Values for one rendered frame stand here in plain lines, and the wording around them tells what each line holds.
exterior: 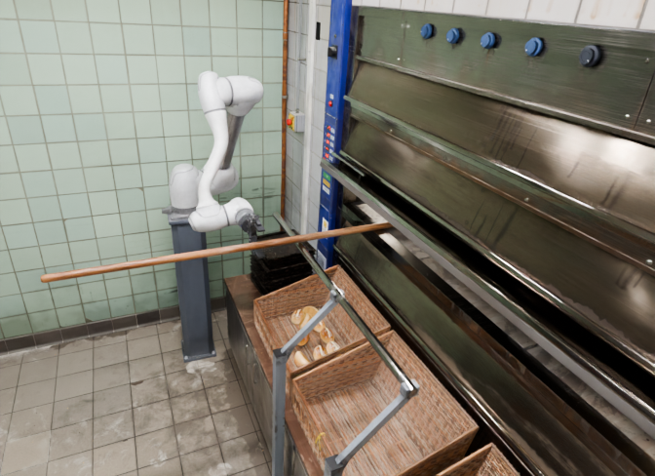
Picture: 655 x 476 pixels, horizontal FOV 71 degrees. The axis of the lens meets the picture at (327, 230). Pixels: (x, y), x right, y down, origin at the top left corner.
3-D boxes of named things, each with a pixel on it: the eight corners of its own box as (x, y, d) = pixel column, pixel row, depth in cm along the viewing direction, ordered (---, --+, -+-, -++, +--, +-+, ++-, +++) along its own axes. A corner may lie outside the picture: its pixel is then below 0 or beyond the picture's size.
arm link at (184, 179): (166, 201, 255) (161, 164, 245) (195, 194, 266) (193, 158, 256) (178, 211, 244) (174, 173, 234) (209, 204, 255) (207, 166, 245)
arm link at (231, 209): (257, 223, 215) (230, 231, 211) (249, 211, 228) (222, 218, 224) (253, 203, 210) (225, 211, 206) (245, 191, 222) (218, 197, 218)
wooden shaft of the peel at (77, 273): (41, 285, 159) (39, 278, 158) (42, 280, 161) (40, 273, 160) (442, 220, 224) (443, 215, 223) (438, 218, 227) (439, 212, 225)
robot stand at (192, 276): (180, 341, 307) (166, 207, 262) (211, 336, 314) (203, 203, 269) (183, 363, 290) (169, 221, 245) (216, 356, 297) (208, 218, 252)
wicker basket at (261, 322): (335, 304, 258) (339, 262, 246) (386, 373, 213) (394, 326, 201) (251, 322, 240) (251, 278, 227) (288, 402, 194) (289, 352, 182)
